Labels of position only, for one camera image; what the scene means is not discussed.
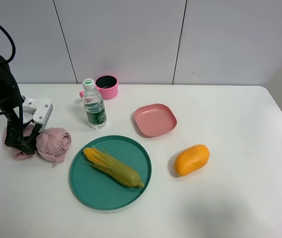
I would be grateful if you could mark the pink square plate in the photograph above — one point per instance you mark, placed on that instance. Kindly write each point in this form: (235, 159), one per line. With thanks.
(154, 120)

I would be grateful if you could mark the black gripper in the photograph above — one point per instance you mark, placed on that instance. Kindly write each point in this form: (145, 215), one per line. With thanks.
(15, 134)

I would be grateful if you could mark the pink toy pot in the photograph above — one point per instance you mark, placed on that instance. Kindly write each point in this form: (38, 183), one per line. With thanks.
(104, 87)

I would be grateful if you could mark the clear plastic water bottle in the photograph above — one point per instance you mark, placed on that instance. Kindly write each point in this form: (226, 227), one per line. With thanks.
(93, 104)

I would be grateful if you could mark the orange toy mango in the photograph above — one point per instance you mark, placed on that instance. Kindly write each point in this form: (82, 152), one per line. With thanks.
(191, 160)

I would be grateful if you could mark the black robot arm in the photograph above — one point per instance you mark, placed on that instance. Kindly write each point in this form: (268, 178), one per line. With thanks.
(11, 107)

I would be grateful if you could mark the toy corn cob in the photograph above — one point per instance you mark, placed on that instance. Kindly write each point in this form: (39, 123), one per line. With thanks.
(114, 168)

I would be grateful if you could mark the pink towel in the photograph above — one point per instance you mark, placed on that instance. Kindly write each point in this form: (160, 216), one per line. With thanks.
(52, 144)

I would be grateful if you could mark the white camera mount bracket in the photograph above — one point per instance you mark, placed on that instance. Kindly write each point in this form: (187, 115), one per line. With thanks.
(37, 110)

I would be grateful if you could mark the teal round plate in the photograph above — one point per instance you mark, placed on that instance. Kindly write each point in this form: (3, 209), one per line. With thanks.
(98, 190)

